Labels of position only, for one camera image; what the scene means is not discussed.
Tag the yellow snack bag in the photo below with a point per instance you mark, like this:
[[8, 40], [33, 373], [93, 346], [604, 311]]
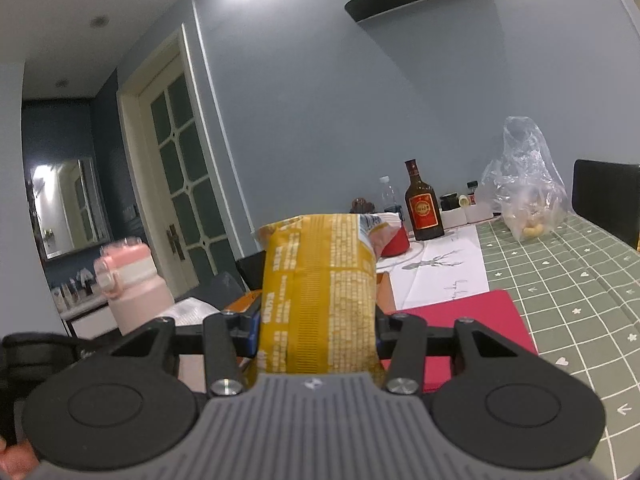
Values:
[[320, 300]]

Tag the clear plastic bag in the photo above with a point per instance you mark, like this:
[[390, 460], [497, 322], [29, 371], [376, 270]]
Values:
[[525, 185]]

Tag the person's left hand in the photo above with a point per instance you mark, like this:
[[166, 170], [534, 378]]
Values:
[[15, 462]]

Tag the white cabinet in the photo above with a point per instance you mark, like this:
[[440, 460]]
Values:
[[85, 320]]

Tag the black jar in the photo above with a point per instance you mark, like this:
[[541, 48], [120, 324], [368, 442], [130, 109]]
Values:
[[449, 202]]

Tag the clear water bottle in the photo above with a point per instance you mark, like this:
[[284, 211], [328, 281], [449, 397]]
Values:
[[390, 200]]

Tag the small dark-capped bottle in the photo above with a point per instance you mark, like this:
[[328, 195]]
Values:
[[472, 194]]

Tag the white ceramic container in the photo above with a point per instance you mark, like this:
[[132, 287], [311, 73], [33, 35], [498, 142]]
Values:
[[467, 216]]

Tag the white printed table runner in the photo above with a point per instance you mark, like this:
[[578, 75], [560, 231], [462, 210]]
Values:
[[440, 270]]

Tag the wall mirror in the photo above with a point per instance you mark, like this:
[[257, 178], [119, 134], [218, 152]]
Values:
[[70, 205]]

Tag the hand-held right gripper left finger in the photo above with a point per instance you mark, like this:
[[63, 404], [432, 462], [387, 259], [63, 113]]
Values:
[[256, 334]]

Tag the brown liquor bottle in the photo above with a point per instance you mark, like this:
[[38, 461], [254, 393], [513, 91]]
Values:
[[424, 210]]

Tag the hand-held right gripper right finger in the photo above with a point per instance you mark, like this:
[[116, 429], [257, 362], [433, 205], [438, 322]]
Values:
[[386, 331]]

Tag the glass-paned door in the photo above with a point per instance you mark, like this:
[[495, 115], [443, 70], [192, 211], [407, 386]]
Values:
[[185, 170]]

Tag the red box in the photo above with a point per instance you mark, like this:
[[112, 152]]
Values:
[[475, 315]]

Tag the black chair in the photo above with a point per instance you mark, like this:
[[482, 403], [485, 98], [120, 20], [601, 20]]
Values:
[[250, 270], [607, 200], [215, 287]]

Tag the white printed paper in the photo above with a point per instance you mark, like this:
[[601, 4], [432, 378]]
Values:
[[192, 312]]

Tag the red cup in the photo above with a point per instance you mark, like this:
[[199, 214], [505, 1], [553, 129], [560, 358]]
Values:
[[397, 245]]

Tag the pink water bottle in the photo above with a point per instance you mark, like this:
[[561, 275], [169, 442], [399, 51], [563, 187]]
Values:
[[140, 300]]

